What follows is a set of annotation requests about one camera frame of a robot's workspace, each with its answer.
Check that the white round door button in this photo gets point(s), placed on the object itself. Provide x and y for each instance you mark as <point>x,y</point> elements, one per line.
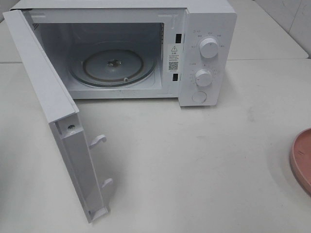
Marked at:
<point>199,97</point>

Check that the white microwave knob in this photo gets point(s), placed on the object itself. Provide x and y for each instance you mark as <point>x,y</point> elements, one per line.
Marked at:
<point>203,78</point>
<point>209,47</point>

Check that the pink plate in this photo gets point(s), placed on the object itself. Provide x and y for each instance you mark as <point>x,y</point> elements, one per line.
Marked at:
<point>300,159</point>

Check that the white warning label sticker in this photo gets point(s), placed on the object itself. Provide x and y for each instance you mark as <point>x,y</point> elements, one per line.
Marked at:
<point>174,56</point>

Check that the glass microwave turntable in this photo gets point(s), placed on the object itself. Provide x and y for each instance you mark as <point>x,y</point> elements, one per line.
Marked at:
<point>111,64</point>

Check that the white microwave oven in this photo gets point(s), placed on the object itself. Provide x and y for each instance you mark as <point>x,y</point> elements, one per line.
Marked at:
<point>61,25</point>

